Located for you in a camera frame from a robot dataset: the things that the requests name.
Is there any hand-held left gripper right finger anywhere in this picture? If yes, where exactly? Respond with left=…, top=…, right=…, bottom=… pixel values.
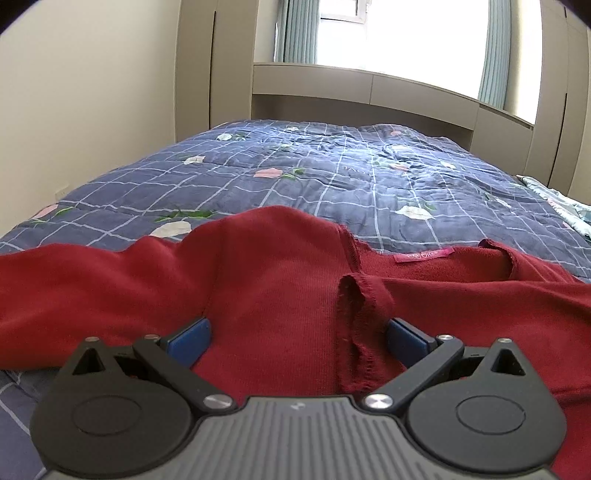
left=362, top=318, right=537, bottom=412

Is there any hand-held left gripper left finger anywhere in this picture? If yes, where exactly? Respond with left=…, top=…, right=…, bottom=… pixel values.
left=61, top=318, right=237, bottom=414

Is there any dark red knit sweater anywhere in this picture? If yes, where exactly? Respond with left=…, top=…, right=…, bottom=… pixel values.
left=0, top=206, right=591, bottom=480

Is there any blue checked floral quilt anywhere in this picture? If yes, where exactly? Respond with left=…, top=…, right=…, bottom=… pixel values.
left=0, top=120, right=591, bottom=455

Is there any light blue patterned cloth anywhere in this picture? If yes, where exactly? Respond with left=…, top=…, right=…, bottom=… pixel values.
left=515, top=174, right=591, bottom=241

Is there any beige window cabinet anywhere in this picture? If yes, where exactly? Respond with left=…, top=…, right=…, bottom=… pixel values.
left=252, top=62, right=535, bottom=154

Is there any tall beige wardrobe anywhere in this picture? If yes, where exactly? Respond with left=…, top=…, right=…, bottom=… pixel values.
left=526, top=7, right=591, bottom=204
left=174, top=0, right=256, bottom=144

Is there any light blue curtain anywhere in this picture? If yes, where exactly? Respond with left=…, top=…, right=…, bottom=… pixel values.
left=274, top=0, right=321, bottom=65
left=477, top=0, right=519, bottom=112

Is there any bright window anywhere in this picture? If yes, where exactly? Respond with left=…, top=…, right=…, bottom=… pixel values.
left=314, top=0, right=546, bottom=124

